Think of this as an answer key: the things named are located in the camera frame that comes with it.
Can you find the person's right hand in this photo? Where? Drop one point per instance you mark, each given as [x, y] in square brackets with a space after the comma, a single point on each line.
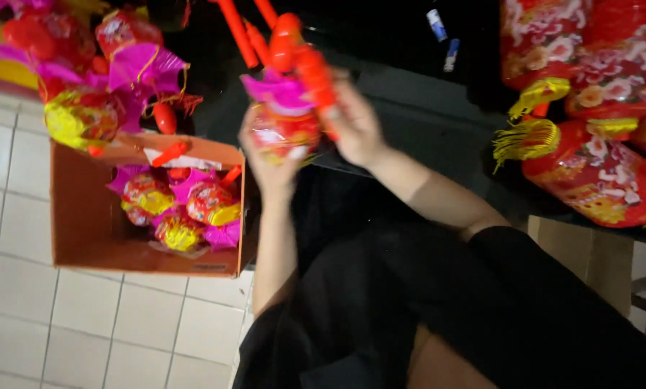
[360, 129]

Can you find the person's left hand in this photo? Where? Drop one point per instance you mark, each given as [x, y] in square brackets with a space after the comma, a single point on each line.
[266, 170]

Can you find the person's right fingers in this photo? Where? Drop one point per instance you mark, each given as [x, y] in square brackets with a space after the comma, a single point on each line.
[340, 102]

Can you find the person's left fingers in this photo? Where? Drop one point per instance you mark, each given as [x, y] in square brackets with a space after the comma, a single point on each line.
[298, 153]

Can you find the red pink toy lantern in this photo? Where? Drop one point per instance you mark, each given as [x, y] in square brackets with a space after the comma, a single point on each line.
[287, 116]

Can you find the white paper sheet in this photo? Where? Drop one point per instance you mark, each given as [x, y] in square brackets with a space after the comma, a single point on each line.
[193, 161]

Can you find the small white blue tube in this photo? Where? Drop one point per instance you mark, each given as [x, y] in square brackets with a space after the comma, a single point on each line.
[451, 55]
[437, 24]

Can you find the pile of small toy lanterns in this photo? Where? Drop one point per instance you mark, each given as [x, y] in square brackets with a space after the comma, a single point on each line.
[179, 213]
[85, 81]

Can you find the brown cardboard box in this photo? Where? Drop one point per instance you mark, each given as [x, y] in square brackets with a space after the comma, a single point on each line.
[85, 216]

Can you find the person's black clothing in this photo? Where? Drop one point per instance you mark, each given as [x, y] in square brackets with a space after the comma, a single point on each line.
[463, 313]

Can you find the plain tan carton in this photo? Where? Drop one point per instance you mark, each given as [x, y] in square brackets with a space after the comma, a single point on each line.
[587, 259]

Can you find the yellow board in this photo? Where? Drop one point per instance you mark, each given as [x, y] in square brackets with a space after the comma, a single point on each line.
[1, 59]

